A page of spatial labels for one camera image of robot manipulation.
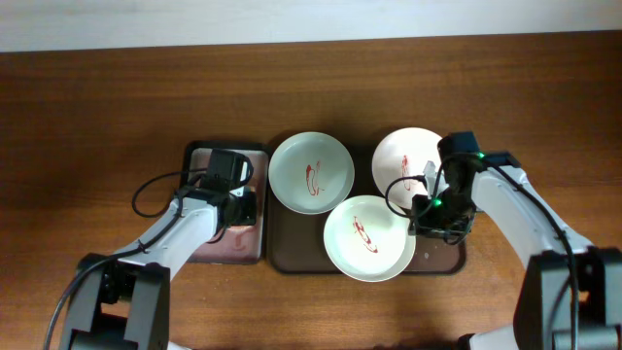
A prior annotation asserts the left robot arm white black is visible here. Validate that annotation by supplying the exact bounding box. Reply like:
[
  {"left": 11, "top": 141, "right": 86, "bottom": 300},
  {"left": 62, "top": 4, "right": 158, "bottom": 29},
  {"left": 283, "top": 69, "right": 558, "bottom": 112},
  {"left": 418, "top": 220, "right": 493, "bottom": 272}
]
[{"left": 57, "top": 187, "right": 257, "bottom": 349}]

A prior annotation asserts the large brown serving tray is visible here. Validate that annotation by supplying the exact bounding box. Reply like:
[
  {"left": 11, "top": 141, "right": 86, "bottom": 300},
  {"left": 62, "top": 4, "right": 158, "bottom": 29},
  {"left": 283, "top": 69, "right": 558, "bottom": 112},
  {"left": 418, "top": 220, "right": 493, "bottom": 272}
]
[{"left": 265, "top": 144, "right": 467, "bottom": 276}]

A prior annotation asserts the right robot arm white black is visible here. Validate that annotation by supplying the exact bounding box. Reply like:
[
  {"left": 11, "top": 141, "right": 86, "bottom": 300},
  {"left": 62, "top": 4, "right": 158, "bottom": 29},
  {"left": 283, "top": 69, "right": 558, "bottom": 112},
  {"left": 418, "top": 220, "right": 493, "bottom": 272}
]
[{"left": 408, "top": 131, "right": 621, "bottom": 350}]

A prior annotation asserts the small tray with pink water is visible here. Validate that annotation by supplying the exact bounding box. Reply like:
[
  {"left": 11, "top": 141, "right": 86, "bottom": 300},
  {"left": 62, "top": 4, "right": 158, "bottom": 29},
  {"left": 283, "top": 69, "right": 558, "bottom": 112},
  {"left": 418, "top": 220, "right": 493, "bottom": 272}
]
[{"left": 182, "top": 141, "right": 271, "bottom": 264}]

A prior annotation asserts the white plate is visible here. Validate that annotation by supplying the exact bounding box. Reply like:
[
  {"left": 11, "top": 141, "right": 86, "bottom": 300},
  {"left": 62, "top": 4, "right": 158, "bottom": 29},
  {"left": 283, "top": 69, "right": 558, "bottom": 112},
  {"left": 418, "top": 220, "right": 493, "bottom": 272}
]
[{"left": 371, "top": 127, "right": 441, "bottom": 209}]

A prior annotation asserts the pale green plate top left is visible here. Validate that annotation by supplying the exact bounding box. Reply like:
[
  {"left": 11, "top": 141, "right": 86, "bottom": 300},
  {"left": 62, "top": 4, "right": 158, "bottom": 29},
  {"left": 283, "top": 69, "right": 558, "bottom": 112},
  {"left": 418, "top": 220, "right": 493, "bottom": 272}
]
[{"left": 268, "top": 131, "right": 355, "bottom": 215}]

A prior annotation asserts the pale green plate front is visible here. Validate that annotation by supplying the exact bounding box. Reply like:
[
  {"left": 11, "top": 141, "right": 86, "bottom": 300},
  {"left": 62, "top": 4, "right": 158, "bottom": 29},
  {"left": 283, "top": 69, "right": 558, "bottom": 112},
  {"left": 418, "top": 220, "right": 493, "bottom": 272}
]
[{"left": 323, "top": 195, "right": 416, "bottom": 283}]

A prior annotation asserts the pale green plate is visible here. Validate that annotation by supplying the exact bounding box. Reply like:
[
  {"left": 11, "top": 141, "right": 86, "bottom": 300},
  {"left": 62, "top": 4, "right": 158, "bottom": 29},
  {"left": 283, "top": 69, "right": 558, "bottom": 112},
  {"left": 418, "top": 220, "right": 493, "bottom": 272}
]
[
  {"left": 323, "top": 195, "right": 416, "bottom": 283},
  {"left": 268, "top": 131, "right": 355, "bottom": 215}
]

